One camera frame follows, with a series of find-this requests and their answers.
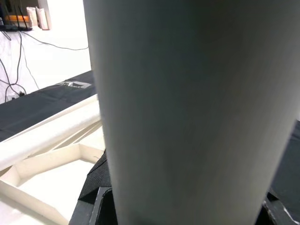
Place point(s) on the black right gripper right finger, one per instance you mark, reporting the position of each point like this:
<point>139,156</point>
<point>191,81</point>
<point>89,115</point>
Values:
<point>279,213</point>

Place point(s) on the white plastic table top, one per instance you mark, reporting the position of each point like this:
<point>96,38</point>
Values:
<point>47,185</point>

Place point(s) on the crumpled clear tape piece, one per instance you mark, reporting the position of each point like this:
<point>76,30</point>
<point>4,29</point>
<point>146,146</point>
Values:
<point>75,84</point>

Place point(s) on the black wifi router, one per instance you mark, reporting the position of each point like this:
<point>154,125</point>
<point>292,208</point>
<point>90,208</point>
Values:
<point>18,27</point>

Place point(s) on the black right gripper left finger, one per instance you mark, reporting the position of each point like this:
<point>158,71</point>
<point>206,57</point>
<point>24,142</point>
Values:
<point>93,201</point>

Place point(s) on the black tablecloth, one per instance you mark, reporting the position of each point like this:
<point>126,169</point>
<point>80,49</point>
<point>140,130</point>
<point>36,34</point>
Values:
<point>35,105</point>

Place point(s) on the white wrapped bundle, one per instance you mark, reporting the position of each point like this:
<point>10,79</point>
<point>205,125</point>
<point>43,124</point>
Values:
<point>43,18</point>
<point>31,16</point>

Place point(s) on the white plastic table leg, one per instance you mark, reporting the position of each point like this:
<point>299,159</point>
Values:
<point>47,133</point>
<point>187,105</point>

